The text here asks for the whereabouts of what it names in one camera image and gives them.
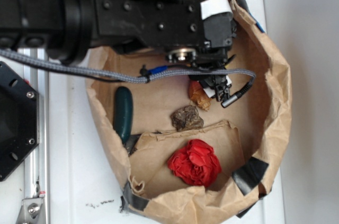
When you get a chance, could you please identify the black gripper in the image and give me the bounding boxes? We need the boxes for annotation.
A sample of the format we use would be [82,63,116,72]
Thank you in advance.
[91,0,234,64]

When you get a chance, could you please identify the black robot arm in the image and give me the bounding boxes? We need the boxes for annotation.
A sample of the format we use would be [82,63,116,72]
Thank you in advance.
[1,0,236,65]

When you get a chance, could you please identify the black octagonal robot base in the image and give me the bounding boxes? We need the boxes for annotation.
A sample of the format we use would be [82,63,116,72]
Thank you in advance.
[1,61,38,182]

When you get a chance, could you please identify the dark green oblong object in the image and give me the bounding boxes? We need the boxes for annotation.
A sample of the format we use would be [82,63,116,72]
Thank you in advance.
[113,86,133,144]

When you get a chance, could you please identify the brown grey rock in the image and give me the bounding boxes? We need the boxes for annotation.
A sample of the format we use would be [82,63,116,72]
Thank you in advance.
[171,105,204,131]

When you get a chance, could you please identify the brown paper bag bin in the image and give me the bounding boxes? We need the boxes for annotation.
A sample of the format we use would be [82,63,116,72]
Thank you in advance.
[86,0,292,223]

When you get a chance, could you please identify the red crumpled paper ball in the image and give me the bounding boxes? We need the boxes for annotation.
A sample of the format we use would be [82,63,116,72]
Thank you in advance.
[167,139,222,187]

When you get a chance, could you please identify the grey braided cable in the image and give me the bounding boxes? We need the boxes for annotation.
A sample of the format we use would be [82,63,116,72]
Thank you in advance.
[0,48,257,109]

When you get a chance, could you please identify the aluminium rail with bracket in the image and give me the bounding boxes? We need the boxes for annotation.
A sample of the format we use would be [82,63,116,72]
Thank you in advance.
[17,65,50,223]

